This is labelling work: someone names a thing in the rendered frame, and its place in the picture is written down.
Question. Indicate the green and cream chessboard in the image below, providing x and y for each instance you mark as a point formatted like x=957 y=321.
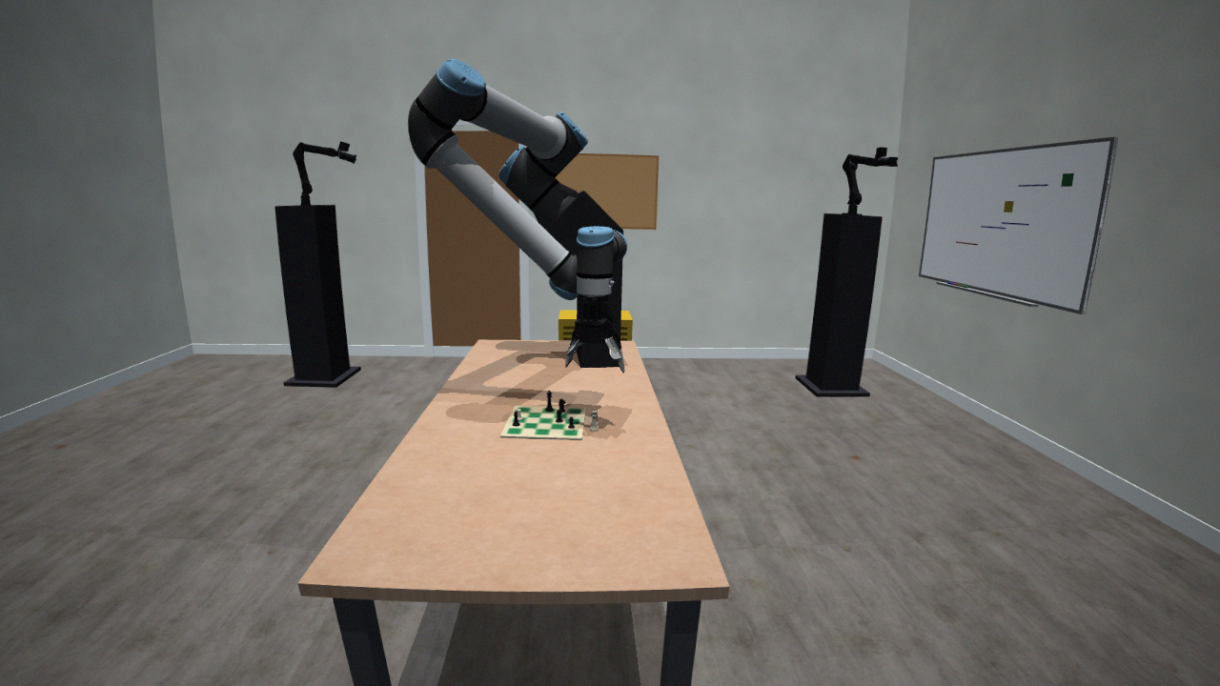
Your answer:
x=539 y=424

